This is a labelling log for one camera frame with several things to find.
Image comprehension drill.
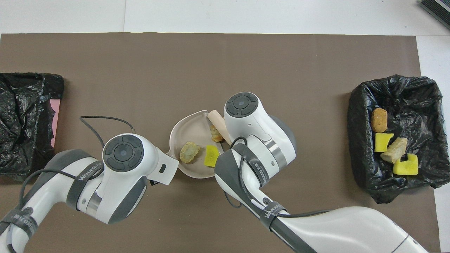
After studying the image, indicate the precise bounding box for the pale beige foam piece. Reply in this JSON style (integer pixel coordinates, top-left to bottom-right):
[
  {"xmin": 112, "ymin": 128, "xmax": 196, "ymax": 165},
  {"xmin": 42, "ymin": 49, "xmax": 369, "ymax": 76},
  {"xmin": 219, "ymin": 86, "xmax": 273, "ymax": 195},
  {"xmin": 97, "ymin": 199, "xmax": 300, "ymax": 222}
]
[{"xmin": 180, "ymin": 141, "xmax": 202, "ymax": 164}]

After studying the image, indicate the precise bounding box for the yellow wavy foam piece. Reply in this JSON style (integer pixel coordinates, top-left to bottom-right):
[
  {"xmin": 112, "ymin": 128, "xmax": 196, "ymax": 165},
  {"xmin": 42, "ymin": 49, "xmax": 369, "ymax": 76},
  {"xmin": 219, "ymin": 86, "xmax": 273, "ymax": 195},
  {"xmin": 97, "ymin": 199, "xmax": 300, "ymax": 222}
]
[{"xmin": 204, "ymin": 144, "xmax": 220, "ymax": 168}]

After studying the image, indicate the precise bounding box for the beige plastic dustpan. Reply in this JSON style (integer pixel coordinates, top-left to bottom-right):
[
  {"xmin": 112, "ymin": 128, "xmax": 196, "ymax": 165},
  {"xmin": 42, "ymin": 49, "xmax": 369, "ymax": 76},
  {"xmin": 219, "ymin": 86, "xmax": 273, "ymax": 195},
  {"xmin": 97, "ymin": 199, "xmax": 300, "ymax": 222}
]
[{"xmin": 166, "ymin": 110, "xmax": 226, "ymax": 179}]

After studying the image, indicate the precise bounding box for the orange striped foam piece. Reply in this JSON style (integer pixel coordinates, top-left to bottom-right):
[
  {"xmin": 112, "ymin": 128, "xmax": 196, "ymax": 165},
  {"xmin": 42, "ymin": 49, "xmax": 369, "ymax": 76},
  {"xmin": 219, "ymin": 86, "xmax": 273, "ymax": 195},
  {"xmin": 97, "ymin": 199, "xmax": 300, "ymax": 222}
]
[{"xmin": 210, "ymin": 125, "xmax": 225, "ymax": 143}]

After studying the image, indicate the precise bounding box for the beige hand brush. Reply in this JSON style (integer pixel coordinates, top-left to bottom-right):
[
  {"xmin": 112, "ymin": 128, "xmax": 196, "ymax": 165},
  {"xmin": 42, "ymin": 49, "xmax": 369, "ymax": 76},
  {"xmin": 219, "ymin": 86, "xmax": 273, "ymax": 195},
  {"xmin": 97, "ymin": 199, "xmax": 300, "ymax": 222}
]
[{"xmin": 207, "ymin": 110, "xmax": 233, "ymax": 145}]

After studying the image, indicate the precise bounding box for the yellow curved foam piece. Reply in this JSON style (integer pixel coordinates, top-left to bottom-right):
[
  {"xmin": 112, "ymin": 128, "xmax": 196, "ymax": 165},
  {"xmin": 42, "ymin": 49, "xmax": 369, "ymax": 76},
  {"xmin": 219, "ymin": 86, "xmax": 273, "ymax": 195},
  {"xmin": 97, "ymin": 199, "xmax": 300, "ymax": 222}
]
[{"xmin": 374, "ymin": 133, "xmax": 395, "ymax": 153}]

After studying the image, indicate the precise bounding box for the brown cork-like foam piece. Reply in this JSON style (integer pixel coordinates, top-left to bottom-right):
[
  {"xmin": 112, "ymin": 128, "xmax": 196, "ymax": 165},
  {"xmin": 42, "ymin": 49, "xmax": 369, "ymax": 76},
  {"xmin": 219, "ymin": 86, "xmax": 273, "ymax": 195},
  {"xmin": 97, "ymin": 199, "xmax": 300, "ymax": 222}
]
[{"xmin": 371, "ymin": 108, "xmax": 388, "ymax": 134}]

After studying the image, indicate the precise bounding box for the pale beige foam chunk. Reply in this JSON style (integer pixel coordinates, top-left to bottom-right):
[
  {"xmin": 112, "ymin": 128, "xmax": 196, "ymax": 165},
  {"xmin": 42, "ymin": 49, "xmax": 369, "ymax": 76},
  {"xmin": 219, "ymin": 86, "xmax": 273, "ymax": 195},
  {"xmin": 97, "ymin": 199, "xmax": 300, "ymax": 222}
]
[{"xmin": 380, "ymin": 137, "xmax": 409, "ymax": 164}]

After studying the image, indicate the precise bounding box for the yellow notched foam piece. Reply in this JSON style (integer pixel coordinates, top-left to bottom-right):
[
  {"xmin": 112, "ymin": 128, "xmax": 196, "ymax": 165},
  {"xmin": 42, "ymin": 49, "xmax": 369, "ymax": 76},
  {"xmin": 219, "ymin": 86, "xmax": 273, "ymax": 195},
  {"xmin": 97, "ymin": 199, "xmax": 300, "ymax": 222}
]
[{"xmin": 392, "ymin": 153, "xmax": 419, "ymax": 176}]

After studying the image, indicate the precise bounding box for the pink bin with black bag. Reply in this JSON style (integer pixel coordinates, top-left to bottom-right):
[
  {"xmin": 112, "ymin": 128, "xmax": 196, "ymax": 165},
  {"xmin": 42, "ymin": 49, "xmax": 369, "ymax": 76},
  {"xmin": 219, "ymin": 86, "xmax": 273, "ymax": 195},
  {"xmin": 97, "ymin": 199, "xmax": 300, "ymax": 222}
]
[{"xmin": 0, "ymin": 72, "xmax": 65, "ymax": 182}]

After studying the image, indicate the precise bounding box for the bin lined with black bag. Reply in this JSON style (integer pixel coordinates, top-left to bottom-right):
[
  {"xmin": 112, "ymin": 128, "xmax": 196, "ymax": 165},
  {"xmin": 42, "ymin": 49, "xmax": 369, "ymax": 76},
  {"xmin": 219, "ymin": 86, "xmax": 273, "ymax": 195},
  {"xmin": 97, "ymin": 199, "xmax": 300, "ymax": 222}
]
[{"xmin": 347, "ymin": 74, "xmax": 450, "ymax": 204}]

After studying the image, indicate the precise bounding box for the brown table mat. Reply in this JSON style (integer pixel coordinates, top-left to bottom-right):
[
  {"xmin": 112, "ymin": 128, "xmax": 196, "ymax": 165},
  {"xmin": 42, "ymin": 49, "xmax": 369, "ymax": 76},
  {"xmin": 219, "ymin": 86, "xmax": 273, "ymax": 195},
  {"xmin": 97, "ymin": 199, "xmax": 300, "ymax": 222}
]
[{"xmin": 0, "ymin": 33, "xmax": 442, "ymax": 253}]

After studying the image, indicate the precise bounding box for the dark ribbed panel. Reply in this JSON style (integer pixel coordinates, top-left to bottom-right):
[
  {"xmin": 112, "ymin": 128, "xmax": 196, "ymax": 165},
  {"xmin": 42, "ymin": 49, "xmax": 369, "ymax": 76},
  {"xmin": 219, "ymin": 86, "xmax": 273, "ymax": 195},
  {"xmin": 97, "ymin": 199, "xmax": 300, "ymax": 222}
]
[{"xmin": 419, "ymin": 0, "xmax": 450, "ymax": 30}]

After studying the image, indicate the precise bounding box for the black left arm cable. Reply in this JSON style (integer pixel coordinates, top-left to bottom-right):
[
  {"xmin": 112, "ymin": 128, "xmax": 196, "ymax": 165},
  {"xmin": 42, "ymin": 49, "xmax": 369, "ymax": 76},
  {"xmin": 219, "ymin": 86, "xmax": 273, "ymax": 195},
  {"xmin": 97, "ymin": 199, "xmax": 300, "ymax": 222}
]
[{"xmin": 6, "ymin": 116, "xmax": 136, "ymax": 253}]

